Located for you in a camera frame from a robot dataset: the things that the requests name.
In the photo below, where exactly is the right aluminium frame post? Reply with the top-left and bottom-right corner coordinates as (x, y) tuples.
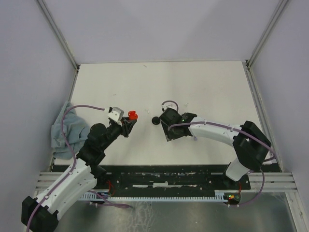
(246, 0), (290, 69)

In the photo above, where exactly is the aluminium frame post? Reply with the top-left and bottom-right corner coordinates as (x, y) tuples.
(36, 0), (79, 70)
(246, 0), (290, 69)

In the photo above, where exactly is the black earbud charging case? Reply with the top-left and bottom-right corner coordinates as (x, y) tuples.
(152, 116), (161, 125)

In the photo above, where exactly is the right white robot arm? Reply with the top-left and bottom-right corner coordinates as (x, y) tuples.
(158, 108), (271, 189)

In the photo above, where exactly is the blue-grey cloth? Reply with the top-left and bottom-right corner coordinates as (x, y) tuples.
(51, 101), (90, 160)

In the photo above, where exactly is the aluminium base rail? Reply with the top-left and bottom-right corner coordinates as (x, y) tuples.
(35, 172), (297, 193)

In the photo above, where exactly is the white slotted cable duct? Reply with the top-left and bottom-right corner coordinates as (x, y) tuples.
(79, 189), (230, 201)

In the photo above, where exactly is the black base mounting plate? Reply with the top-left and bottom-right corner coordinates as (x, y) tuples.
(96, 165), (251, 190)

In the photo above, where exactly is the red earbud charging case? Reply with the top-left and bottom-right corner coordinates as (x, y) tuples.
(128, 111), (138, 120)

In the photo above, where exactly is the left aluminium frame post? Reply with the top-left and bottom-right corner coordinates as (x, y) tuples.
(36, 0), (79, 70)

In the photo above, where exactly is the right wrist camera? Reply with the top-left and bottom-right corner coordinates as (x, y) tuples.
(161, 102), (177, 111)

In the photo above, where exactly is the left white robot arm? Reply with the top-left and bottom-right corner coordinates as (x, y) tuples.
(21, 117), (137, 232)

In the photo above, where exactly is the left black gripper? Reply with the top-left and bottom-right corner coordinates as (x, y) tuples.
(100, 116), (137, 151)

